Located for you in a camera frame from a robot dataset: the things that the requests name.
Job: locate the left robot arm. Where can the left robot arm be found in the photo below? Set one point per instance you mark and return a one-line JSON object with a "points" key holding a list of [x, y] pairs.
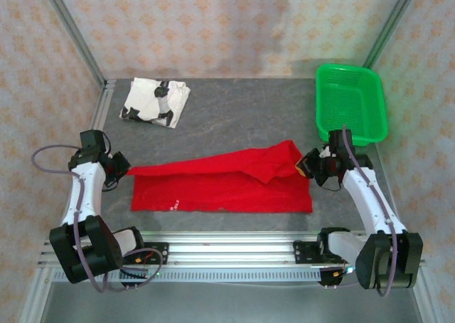
{"points": [[85, 195]]}

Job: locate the green plastic basket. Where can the green plastic basket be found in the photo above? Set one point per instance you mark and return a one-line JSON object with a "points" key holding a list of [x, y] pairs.
{"points": [[348, 99]]}

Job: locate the aluminium frame leg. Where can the aluminium frame leg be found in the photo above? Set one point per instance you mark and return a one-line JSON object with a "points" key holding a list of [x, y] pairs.
{"points": [[424, 301], [35, 298]]}

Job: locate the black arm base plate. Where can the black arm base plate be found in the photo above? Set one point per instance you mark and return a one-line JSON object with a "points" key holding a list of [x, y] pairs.
{"points": [[158, 253], [305, 252]]}

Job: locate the white and black folded t-shirt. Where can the white and black folded t-shirt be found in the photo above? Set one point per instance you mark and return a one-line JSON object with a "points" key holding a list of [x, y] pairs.
{"points": [[142, 95]]}

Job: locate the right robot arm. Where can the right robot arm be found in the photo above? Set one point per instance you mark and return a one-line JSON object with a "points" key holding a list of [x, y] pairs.
{"points": [[369, 202]]}

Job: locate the red printed t-shirt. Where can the red printed t-shirt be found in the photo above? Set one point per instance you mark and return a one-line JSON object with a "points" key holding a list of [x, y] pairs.
{"points": [[220, 191]]}

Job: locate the aluminium frame post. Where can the aluminium frame post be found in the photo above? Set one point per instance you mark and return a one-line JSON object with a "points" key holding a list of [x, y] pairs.
{"points": [[71, 31], [391, 20]]}

